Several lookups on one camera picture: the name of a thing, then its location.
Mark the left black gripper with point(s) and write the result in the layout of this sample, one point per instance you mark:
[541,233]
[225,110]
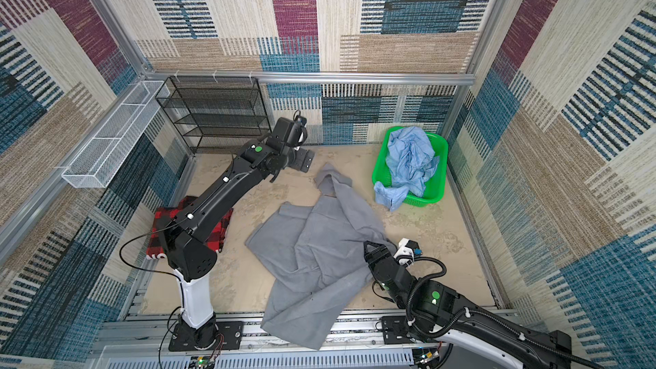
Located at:
[304,160]

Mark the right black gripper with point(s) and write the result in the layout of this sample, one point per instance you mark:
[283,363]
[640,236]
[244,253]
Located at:
[378,254]

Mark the grey long sleeve shirt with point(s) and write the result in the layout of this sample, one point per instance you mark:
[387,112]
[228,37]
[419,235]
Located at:
[316,254]

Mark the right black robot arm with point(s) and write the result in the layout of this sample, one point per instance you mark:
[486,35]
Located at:
[435,313]

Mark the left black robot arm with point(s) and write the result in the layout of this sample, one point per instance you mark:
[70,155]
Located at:
[184,239]

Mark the green plastic basket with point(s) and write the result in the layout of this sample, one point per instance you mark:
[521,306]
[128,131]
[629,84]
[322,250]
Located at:
[410,169]

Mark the light blue shirt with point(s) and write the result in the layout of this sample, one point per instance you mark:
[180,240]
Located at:
[410,164]

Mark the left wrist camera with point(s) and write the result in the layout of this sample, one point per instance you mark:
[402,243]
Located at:
[294,131]

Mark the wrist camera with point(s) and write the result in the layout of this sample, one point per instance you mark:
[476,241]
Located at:
[408,251]
[294,131]

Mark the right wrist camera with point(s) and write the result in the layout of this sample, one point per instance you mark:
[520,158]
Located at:
[408,251]

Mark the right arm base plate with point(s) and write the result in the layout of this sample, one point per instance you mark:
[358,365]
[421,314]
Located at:
[396,331]

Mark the white slotted cable duct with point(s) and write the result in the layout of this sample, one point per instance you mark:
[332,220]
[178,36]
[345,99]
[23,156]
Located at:
[328,359]

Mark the black wire shelf rack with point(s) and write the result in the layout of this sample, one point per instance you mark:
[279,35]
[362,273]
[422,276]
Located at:
[214,115]

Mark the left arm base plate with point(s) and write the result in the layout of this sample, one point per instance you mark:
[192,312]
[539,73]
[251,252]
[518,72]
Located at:
[212,336]

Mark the white wire mesh basket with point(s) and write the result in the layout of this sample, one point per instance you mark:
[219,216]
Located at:
[103,155]

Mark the aluminium front rail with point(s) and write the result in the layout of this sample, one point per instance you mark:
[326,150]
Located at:
[143,333]

